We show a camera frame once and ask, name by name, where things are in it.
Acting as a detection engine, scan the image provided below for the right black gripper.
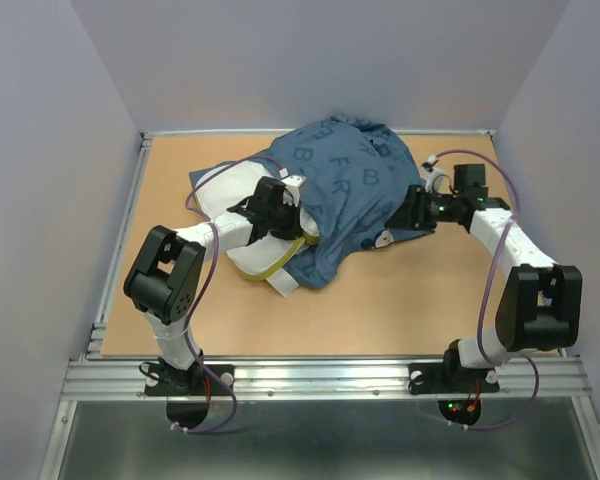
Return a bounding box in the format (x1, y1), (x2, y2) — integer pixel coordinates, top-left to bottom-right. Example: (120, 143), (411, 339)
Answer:
(382, 184), (461, 231)

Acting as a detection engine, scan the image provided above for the white pillow yellow edge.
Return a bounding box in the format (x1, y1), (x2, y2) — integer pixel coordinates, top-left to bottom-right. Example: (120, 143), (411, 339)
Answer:
(185, 159), (320, 297)

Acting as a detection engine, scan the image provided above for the blue lettered pillowcase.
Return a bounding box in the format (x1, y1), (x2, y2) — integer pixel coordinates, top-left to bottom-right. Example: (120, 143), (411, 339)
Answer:
(189, 116), (423, 297)

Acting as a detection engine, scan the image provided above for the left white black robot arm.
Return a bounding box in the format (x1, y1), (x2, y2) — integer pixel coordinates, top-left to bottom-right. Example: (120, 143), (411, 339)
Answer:
(123, 175), (305, 394)

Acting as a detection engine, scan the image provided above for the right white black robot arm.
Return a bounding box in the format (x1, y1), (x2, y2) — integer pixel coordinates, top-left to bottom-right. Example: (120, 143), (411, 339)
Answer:
(387, 157), (583, 392)

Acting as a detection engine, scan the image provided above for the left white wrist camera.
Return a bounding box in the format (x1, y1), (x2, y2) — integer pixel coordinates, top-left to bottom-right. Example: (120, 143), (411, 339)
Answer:
(281, 175), (307, 207)

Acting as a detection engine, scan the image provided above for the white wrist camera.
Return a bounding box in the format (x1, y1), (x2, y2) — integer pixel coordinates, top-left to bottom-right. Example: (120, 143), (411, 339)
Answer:
(421, 155), (452, 193)
(281, 175), (307, 207)

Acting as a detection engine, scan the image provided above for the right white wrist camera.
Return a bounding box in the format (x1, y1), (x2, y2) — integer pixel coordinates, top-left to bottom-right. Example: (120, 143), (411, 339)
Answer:
(421, 155), (452, 193)

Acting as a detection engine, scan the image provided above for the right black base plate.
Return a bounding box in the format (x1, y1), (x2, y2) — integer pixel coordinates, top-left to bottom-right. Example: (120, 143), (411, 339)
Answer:
(407, 361), (500, 395)

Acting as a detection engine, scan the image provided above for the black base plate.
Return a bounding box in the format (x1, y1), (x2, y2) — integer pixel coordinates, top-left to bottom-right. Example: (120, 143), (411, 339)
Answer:
(407, 361), (500, 395)
(138, 362), (229, 397)

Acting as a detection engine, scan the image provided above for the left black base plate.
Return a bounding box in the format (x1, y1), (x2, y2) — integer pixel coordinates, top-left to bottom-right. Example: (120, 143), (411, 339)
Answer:
(138, 362), (229, 397)

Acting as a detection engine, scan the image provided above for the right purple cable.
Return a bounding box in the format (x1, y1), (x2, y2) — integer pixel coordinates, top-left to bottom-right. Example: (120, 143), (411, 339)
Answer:
(424, 148), (540, 433)

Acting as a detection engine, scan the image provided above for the aluminium mounting rail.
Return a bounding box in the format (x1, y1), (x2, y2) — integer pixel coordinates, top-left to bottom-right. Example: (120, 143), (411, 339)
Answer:
(60, 355), (592, 402)

